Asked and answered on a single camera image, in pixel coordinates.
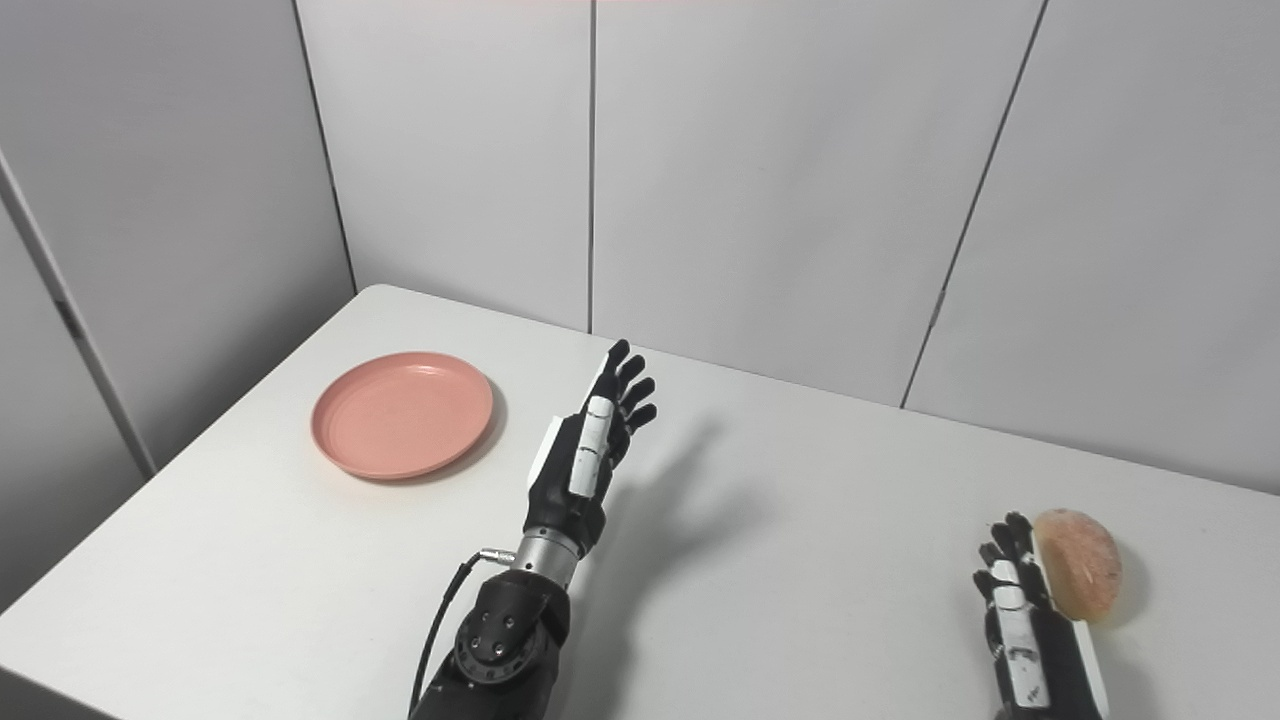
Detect golden bread roll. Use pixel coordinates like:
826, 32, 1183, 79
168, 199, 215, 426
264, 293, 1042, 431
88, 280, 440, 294
1033, 508, 1123, 623

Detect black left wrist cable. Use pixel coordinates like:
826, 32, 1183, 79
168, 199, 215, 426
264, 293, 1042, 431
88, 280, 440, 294
408, 547, 517, 719

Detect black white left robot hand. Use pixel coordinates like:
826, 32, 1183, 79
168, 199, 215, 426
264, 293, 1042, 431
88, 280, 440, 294
523, 339, 659, 559

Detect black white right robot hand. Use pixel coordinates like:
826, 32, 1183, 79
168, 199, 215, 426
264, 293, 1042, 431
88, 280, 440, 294
973, 512, 1111, 720

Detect pink round plate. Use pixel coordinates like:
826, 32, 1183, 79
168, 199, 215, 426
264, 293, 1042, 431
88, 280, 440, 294
311, 351, 495, 482

